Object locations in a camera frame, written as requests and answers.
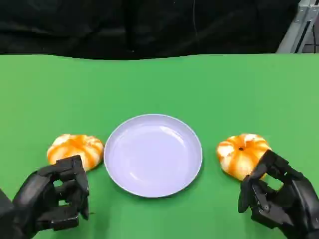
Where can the grey metal frame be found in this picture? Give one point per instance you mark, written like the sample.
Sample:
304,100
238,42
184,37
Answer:
302,25

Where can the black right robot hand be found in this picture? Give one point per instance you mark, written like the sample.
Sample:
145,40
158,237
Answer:
301,199

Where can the black backdrop curtain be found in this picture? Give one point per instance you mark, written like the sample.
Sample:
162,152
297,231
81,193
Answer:
99,25

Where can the green table cloth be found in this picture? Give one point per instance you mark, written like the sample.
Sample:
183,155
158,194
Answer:
159,87

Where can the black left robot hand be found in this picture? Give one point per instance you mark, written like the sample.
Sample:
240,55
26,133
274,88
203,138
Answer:
35,191

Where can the orange white toy bread roll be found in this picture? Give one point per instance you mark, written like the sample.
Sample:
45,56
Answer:
74,145
236,154

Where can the lilac plate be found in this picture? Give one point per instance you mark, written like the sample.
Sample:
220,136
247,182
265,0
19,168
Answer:
153,156

